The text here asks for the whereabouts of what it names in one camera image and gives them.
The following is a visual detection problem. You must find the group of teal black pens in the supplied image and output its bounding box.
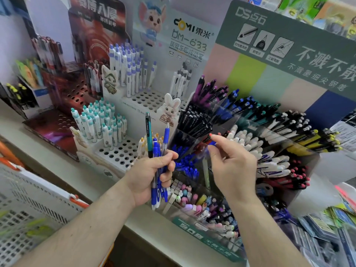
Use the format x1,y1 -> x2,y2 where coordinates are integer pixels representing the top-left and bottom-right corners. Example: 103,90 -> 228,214
236,101 -> 281,126

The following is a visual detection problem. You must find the clear acrylic pen bin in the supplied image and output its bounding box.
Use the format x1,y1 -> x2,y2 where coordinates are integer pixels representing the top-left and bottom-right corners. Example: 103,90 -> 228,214
156,103 -> 320,262

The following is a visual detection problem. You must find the group of red-tipped pens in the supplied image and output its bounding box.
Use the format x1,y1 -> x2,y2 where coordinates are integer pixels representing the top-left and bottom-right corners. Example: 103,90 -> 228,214
267,161 -> 311,191

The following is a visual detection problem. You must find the cartoon mouse header board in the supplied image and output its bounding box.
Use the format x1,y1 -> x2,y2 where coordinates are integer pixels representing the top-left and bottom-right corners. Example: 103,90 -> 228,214
131,0 -> 220,89

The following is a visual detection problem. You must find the group of dark slim pens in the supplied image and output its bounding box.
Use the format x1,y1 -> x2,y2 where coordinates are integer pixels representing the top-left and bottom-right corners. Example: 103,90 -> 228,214
31,34 -> 66,75

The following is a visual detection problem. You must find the person's left forearm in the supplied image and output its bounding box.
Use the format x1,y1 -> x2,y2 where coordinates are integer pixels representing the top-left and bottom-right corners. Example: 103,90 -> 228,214
12,176 -> 137,267

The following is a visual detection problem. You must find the small cream animal cutout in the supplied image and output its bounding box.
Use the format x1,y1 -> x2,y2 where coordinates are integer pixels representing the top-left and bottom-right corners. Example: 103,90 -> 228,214
70,126 -> 88,149

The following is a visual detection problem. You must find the teal and black pen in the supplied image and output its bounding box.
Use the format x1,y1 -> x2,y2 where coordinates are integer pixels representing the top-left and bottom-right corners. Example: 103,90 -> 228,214
145,112 -> 154,159

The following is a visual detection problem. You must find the cat cardboard cutout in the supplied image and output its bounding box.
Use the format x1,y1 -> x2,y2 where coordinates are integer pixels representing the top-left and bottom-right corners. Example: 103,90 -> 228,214
101,65 -> 119,95

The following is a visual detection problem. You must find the group of grey-capped white pens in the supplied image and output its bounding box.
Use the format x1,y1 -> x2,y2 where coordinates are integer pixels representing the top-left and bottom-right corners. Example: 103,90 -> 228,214
170,62 -> 193,99

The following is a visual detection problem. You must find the group of teal-capped white pens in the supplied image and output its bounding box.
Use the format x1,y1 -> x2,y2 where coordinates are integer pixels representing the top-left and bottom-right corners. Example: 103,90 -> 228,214
70,100 -> 128,150

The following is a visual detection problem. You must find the group of yellow black pens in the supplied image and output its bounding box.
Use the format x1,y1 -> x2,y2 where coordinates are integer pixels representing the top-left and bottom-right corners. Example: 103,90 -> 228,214
289,128 -> 344,154

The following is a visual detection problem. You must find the red perforated display stand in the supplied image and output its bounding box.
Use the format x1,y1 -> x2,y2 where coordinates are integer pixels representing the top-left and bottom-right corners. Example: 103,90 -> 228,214
22,61 -> 103,161

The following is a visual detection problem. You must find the white perforated pen display stand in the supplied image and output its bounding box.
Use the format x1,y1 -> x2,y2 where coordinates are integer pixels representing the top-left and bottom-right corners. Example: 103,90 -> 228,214
74,80 -> 195,181

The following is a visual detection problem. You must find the pile of clear stationery packets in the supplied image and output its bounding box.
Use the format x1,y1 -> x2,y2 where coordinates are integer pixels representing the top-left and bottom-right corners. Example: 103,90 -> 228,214
278,186 -> 356,267

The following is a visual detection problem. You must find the person's right forearm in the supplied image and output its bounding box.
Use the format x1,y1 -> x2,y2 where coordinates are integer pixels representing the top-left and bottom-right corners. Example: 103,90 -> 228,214
227,192 -> 310,267

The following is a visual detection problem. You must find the group of purple-capped white pens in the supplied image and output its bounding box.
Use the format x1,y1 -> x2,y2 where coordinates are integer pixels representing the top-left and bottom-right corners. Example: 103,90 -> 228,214
108,39 -> 157,98

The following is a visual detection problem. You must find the group of all-black pens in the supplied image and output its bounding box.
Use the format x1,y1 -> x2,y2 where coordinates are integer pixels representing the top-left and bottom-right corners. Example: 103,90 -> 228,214
177,104 -> 215,139

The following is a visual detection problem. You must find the red header board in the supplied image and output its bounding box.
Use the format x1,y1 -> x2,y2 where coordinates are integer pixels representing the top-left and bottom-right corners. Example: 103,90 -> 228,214
68,0 -> 131,64

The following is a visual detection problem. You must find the person's left hand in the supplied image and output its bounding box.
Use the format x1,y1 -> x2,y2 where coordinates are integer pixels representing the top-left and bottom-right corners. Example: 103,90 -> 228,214
122,149 -> 179,208

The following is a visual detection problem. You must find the group of pastel pens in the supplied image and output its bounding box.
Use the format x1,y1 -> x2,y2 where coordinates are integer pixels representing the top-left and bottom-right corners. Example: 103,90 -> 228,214
167,179 -> 240,239

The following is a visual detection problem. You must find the group of yellow-topped black pens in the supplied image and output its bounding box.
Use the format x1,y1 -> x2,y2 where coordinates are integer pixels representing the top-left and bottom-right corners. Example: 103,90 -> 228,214
6,83 -> 37,110

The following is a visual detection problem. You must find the blue pen with clear barrel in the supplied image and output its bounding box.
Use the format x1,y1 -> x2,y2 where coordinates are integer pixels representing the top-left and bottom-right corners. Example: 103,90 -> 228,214
160,123 -> 171,203

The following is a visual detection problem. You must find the group of cream yellow pens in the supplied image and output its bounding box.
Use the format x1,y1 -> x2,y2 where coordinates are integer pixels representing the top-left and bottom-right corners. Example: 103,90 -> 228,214
136,133 -> 163,162

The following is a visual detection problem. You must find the row of colourful hanging packets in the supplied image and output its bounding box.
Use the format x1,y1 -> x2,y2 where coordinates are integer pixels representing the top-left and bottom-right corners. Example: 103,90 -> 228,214
248,0 -> 356,40

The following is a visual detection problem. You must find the group of dark red pens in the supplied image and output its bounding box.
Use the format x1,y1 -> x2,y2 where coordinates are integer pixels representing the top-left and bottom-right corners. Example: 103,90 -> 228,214
83,60 -> 104,98

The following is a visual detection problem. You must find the green header display board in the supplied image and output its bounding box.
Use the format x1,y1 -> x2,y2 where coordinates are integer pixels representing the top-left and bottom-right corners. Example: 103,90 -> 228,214
203,0 -> 356,128

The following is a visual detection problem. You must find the group of blue black pens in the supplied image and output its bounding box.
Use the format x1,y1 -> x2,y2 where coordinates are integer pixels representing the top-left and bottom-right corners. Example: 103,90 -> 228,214
220,89 -> 256,118

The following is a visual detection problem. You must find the group of purple black pens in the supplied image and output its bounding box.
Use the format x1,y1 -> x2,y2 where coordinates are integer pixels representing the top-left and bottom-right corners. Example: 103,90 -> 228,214
192,75 -> 229,109

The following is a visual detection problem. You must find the person's right hand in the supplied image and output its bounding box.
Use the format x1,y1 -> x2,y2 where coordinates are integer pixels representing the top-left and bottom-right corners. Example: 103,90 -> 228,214
207,133 -> 259,204

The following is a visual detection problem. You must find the rabbit cardboard cutout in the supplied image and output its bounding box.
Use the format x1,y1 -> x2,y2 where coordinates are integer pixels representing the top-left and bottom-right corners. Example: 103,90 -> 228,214
156,93 -> 182,128

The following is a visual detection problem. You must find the white paper label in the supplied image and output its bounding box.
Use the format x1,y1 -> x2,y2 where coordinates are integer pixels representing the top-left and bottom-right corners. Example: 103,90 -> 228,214
331,111 -> 356,152

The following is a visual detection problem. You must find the white plastic shopping basket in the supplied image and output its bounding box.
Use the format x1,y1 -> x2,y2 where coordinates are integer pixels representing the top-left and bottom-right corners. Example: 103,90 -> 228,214
0,142 -> 91,267

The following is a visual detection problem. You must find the group of white-tipped black pens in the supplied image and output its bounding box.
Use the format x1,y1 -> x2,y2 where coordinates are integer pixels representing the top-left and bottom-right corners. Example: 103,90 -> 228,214
259,110 -> 315,143

